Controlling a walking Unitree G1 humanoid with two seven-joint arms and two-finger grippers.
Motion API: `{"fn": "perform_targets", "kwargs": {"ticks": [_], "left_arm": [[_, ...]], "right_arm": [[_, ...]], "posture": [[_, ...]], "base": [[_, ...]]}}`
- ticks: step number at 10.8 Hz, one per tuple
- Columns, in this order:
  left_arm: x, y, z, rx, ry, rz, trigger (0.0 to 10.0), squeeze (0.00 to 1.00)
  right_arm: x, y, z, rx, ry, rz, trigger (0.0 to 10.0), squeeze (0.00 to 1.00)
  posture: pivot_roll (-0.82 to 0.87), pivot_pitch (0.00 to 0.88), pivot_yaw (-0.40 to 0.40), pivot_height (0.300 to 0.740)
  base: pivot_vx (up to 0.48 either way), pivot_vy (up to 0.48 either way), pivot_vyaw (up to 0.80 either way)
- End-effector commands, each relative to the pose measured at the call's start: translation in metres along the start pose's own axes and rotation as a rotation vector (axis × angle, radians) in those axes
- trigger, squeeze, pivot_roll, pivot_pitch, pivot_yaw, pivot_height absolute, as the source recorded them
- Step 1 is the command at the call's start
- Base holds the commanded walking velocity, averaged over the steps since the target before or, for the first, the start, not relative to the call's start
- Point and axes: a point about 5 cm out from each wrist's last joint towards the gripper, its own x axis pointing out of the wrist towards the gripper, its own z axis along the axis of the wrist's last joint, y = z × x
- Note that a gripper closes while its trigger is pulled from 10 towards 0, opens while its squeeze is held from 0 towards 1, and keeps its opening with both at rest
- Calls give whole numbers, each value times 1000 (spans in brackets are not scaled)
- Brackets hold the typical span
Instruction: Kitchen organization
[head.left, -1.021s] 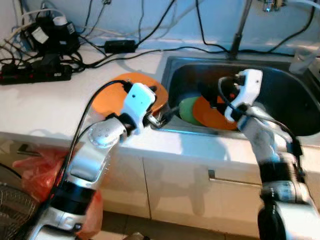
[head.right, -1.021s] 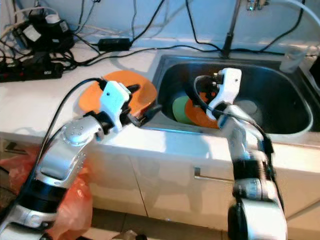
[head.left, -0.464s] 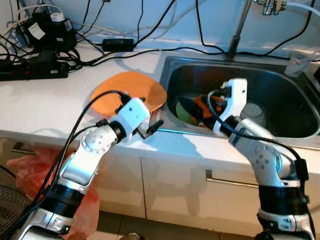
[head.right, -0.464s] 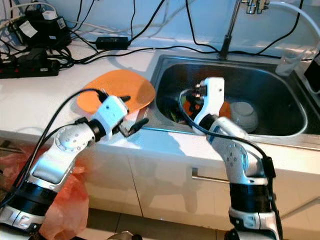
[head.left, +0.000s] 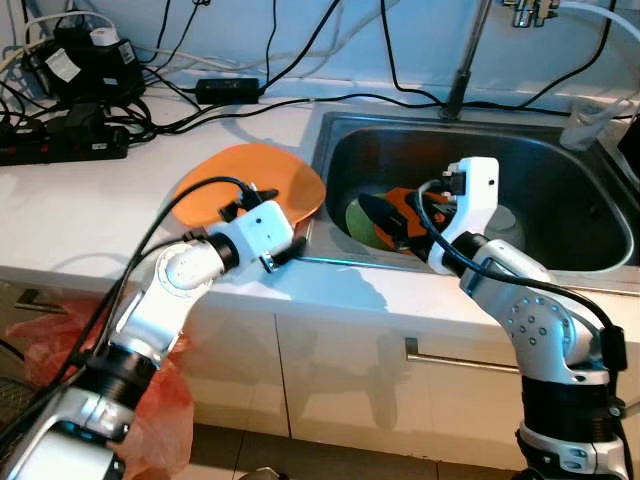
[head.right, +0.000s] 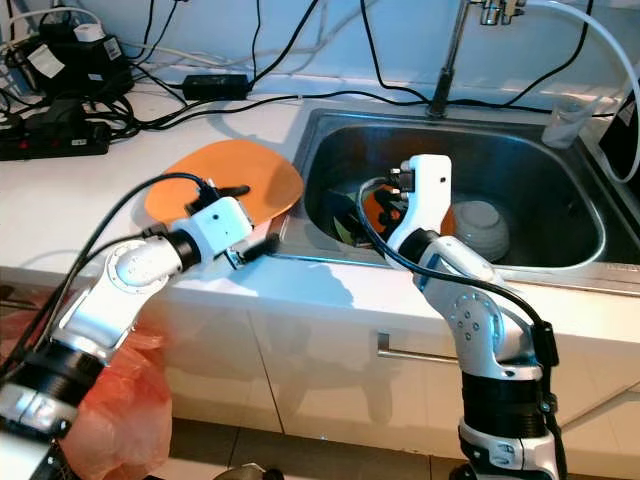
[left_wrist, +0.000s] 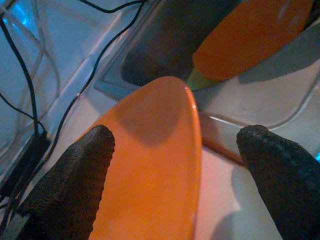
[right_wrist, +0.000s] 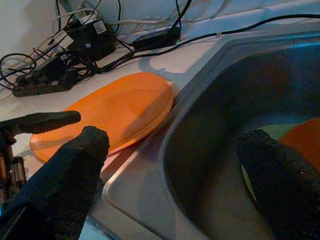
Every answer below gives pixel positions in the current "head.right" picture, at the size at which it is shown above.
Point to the orange bowl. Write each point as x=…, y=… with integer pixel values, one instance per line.
x=385, y=210

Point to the black labelled box device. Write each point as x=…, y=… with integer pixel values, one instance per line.
x=70, y=65

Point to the stainless steel sink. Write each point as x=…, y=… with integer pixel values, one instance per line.
x=540, y=200

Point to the white bowl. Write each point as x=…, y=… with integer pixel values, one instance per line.
x=480, y=230

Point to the white kitchen cabinet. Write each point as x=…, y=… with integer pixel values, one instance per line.
x=290, y=380

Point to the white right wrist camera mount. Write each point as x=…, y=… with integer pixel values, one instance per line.
x=428, y=195

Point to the orange plate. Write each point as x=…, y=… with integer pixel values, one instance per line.
x=265, y=170

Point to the red plastic bag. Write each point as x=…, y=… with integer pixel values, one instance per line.
x=125, y=420

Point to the green plate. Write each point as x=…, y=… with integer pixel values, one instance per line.
x=342, y=232

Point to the black power strip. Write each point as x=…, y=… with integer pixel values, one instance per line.
x=55, y=135

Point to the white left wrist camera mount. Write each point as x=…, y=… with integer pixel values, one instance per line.
x=222, y=228

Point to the black power adapter brick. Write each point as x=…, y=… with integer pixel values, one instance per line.
x=216, y=87

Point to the chrome faucet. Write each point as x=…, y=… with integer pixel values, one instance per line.
x=450, y=65

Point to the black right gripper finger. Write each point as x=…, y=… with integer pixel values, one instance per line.
x=352, y=217

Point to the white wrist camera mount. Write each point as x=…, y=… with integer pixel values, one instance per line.
x=428, y=195
x=222, y=228

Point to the clear plastic cup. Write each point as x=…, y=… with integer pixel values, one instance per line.
x=567, y=122

